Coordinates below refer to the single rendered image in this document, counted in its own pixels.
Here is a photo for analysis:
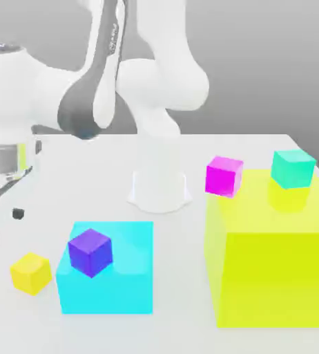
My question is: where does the small teal cube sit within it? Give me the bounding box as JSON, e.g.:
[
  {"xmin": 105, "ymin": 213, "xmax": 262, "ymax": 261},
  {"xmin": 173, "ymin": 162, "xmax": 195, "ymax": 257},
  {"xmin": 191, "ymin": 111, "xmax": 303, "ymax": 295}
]
[{"xmin": 270, "ymin": 149, "xmax": 317, "ymax": 191}]

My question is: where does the small purple cube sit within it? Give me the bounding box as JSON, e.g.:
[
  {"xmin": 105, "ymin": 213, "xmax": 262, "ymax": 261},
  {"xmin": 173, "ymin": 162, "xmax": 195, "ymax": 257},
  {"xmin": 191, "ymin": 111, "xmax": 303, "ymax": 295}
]
[{"xmin": 67, "ymin": 228, "xmax": 113, "ymax": 279}]

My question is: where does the small magenta cube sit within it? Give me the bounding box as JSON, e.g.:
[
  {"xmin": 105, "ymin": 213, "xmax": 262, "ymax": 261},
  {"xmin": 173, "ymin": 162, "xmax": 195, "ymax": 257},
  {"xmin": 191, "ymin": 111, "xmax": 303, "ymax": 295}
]
[{"xmin": 204, "ymin": 156, "xmax": 244, "ymax": 199}]

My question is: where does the large cyan box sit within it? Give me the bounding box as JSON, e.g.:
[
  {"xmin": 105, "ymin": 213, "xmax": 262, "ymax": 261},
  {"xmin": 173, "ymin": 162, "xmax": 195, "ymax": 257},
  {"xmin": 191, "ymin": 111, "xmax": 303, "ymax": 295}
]
[{"xmin": 55, "ymin": 221, "xmax": 154, "ymax": 315}]

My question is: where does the large yellow-green box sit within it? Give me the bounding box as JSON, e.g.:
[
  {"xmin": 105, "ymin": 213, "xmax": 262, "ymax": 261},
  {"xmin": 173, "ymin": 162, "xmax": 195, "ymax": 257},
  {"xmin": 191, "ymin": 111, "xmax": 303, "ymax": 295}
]
[{"xmin": 203, "ymin": 167, "xmax": 319, "ymax": 329}]

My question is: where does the small yellow cube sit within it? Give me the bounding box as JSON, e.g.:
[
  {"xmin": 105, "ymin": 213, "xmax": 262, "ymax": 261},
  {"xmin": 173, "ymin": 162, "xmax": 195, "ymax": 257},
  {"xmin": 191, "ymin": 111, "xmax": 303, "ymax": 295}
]
[{"xmin": 9, "ymin": 252, "xmax": 52, "ymax": 297}]

